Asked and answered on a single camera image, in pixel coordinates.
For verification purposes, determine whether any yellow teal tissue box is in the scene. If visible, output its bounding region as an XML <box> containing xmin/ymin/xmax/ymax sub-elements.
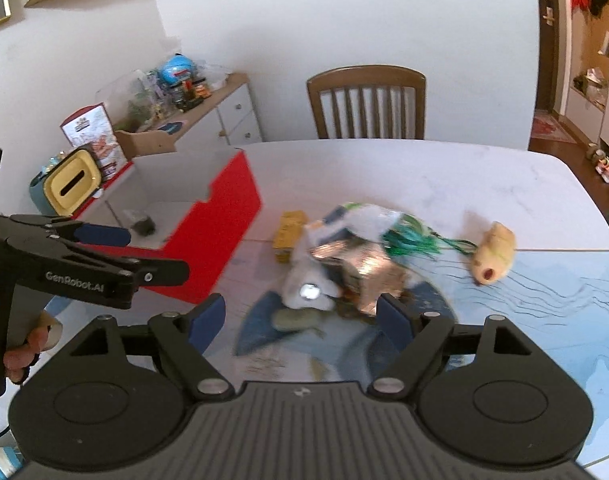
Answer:
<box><xmin>29</xmin><ymin>145</ymin><xmax>103</xmax><ymax>217</ymax></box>

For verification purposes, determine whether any left human hand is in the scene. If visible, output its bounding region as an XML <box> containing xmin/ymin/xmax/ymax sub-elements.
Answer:
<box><xmin>0</xmin><ymin>297</ymin><xmax>60</xmax><ymax>396</ymax></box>

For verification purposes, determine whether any dark plastic wrapper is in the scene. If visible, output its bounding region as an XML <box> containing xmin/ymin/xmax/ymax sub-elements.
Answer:
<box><xmin>123</xmin><ymin>209</ymin><xmax>157</xmax><ymax>237</ymax></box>

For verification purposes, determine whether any green tassel pouch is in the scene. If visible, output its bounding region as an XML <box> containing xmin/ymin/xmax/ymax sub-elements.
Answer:
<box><xmin>381</xmin><ymin>214</ymin><xmax>478</xmax><ymax>258</ymax></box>

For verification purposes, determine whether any shiny foil snack bag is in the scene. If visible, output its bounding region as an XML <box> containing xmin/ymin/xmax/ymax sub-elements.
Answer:
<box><xmin>309</xmin><ymin>237</ymin><xmax>408</xmax><ymax>318</ymax></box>

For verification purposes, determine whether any yellow small box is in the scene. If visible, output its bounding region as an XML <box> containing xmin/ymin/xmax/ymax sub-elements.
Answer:
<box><xmin>273</xmin><ymin>210</ymin><xmax>307</xmax><ymax>263</ymax></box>

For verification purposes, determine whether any white wooden side cabinet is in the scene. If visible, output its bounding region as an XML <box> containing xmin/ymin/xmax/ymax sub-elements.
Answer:
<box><xmin>114</xmin><ymin>73</ymin><xmax>263</xmax><ymax>159</ymax></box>

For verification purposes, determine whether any yellow plush toy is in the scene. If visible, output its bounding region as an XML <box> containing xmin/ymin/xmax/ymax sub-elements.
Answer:
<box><xmin>470</xmin><ymin>222</ymin><xmax>516</xmax><ymax>285</ymax></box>

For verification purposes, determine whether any red white cardboard box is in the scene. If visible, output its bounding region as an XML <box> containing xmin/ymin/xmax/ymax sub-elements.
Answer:
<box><xmin>74</xmin><ymin>148</ymin><xmax>261</xmax><ymax>304</ymax></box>

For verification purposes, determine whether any red white snack bag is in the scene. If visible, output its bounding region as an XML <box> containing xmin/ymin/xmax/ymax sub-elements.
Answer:
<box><xmin>60</xmin><ymin>103</ymin><xmax>128</xmax><ymax>181</ymax></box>

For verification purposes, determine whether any white wall cupboard unit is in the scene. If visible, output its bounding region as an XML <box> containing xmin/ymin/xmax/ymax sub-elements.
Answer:
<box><xmin>558</xmin><ymin>0</ymin><xmax>609</xmax><ymax>148</ymax></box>

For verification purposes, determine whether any wooden chair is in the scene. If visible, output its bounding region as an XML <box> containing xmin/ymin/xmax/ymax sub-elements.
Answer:
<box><xmin>306</xmin><ymin>64</ymin><xmax>427</xmax><ymax>140</ymax></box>

